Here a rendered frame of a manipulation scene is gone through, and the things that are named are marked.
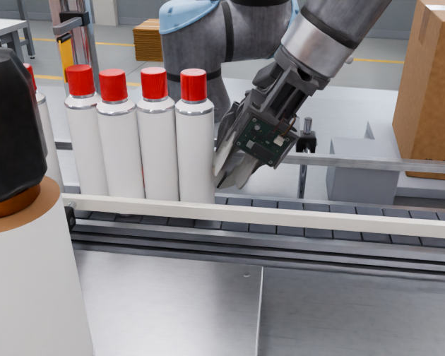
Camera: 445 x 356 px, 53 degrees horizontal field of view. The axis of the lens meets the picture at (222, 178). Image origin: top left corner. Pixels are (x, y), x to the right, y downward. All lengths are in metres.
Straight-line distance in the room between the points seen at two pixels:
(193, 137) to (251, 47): 0.35
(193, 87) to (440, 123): 0.44
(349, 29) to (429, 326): 0.36
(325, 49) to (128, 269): 0.34
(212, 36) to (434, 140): 0.43
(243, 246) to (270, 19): 0.45
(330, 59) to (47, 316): 0.37
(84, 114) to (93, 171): 0.09
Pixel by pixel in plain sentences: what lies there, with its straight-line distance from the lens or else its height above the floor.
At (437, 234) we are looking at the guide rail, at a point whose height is 0.90.
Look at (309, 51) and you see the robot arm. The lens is 0.51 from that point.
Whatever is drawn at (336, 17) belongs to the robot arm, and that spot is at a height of 1.17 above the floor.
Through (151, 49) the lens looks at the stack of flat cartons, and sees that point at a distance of 4.74.
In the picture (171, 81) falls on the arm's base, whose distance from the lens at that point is 0.91.
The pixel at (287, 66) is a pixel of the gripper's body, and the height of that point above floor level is 1.11.
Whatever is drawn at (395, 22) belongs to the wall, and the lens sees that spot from 5.99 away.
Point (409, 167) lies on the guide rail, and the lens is 0.67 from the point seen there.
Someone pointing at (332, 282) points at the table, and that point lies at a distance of 0.64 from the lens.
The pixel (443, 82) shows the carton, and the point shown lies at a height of 1.03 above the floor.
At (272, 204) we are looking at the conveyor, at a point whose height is 0.88.
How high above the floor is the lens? 1.25
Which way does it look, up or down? 30 degrees down
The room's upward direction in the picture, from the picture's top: straight up
